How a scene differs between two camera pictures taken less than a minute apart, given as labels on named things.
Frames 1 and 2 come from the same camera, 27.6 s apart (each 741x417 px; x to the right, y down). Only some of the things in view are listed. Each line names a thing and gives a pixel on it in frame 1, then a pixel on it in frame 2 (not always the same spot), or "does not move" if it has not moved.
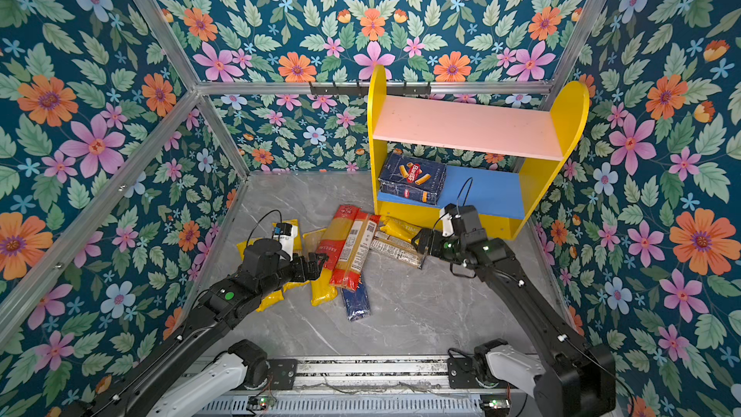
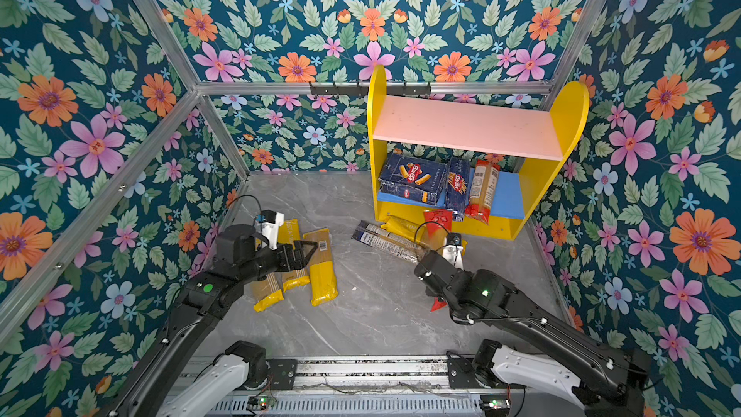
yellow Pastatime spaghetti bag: x=288 y=232 does not move
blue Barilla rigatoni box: x=413 y=180 does not move
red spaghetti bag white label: x=347 y=270 → x=483 y=188
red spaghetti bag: x=334 y=237 → x=438 y=224
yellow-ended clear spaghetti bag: x=324 y=288 does not move
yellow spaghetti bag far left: x=266 y=300 does not move
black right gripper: x=425 y=240 → x=427 y=291
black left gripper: x=314 y=272 → x=289 y=264
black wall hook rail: x=358 y=90 does not move
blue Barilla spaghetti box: x=356 y=303 → x=457 y=186
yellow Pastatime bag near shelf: x=399 y=229 does not move
